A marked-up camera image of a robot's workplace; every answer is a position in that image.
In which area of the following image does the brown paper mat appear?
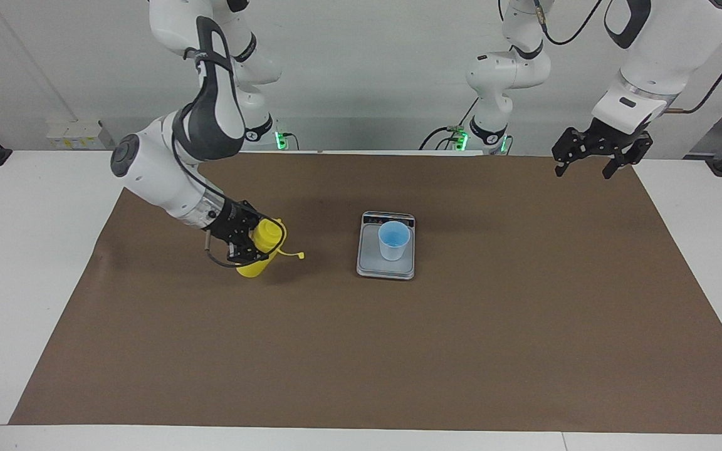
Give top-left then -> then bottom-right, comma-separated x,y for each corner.
9,152 -> 722,435

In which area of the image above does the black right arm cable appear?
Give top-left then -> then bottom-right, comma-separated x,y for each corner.
170,44 -> 288,269

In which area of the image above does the yellow squeeze bottle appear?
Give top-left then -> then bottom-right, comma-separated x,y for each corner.
236,217 -> 306,279

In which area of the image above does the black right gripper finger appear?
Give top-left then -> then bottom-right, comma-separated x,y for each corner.
237,200 -> 269,226
227,241 -> 260,264

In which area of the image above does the light blue plastic cup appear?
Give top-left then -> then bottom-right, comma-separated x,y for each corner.
377,220 -> 412,262

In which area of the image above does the silver digital kitchen scale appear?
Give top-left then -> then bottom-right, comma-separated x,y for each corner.
356,211 -> 417,281

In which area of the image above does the white power strip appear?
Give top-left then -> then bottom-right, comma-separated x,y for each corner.
46,121 -> 106,150

